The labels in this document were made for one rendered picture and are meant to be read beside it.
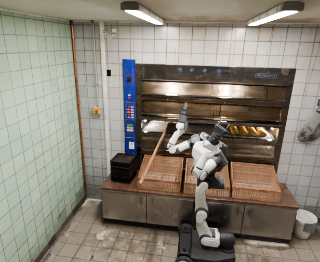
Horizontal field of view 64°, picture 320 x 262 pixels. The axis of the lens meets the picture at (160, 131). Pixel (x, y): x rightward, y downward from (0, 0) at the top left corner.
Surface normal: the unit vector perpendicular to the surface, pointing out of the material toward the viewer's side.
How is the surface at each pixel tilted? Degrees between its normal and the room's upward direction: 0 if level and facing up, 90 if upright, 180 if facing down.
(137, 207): 90
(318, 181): 90
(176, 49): 90
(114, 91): 90
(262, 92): 70
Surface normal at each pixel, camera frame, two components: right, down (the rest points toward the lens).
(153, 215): -0.15, 0.32
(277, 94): -0.13, -0.02
